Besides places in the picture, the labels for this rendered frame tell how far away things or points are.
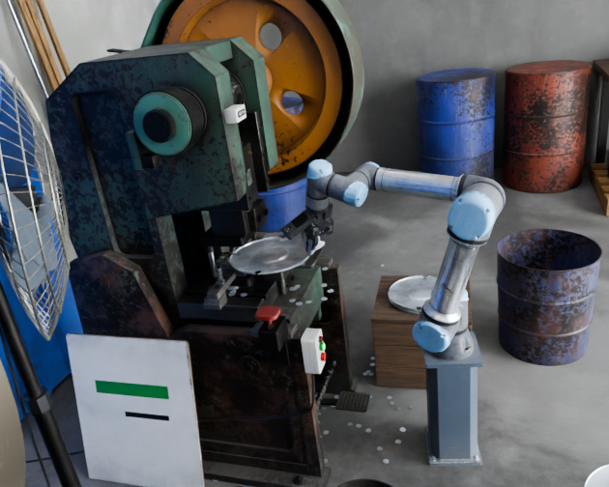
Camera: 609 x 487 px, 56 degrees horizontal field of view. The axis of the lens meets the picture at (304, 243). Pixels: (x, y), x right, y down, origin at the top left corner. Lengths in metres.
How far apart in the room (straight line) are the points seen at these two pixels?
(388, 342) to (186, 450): 0.91
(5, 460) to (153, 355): 1.41
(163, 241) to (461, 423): 1.20
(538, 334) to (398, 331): 0.62
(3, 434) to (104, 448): 1.72
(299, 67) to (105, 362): 1.28
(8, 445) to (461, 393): 1.60
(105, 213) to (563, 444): 1.82
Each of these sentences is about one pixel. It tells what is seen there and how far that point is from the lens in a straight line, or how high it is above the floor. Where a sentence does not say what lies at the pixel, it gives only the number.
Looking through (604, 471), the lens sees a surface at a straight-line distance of 1.90.
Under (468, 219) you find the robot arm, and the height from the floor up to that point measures 1.02.
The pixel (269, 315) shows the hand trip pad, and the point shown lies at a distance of 1.70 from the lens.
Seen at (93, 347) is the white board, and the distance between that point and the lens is 2.22.
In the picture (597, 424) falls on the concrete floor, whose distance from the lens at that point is 2.51.
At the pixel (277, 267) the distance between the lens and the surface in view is 1.92.
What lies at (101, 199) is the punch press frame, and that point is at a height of 1.07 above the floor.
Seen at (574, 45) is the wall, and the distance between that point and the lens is 5.06.
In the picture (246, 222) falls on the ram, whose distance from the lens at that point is 1.92.
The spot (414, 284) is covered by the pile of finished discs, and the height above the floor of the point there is 0.37.
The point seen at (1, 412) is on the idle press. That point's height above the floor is 1.28.
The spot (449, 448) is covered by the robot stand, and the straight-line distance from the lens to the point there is 2.22.
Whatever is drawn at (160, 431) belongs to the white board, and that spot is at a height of 0.24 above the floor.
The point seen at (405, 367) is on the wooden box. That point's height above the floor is 0.11.
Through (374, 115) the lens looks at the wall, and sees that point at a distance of 5.19.
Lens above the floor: 1.63
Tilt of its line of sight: 24 degrees down
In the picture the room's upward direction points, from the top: 7 degrees counter-clockwise
